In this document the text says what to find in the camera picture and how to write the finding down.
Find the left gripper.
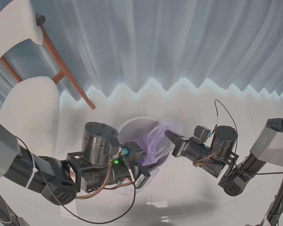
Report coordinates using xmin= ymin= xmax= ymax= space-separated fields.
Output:
xmin=110 ymin=164 xmax=151 ymax=189

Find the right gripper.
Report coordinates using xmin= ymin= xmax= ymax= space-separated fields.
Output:
xmin=172 ymin=137 xmax=211 ymax=164

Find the purple plastic bag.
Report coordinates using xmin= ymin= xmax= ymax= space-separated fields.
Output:
xmin=114 ymin=118 xmax=183 ymax=196

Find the white trash bin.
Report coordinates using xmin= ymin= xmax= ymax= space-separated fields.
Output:
xmin=117 ymin=116 xmax=172 ymax=172

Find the pale blue curtain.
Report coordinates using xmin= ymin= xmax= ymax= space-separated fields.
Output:
xmin=0 ymin=0 xmax=283 ymax=111

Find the white cushioned wooden chair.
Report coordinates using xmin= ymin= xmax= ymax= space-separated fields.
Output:
xmin=0 ymin=0 xmax=96 ymax=160

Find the black cable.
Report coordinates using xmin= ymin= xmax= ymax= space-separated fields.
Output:
xmin=15 ymin=135 xmax=136 ymax=224
xmin=213 ymin=99 xmax=283 ymax=176

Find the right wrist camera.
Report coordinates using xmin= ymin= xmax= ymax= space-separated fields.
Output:
xmin=193 ymin=125 xmax=211 ymax=144

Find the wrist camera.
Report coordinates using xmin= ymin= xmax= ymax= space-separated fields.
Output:
xmin=193 ymin=125 xmax=211 ymax=144
xmin=119 ymin=141 xmax=144 ymax=165

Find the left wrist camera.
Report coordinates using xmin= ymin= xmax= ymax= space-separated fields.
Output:
xmin=119 ymin=141 xmax=144 ymax=165

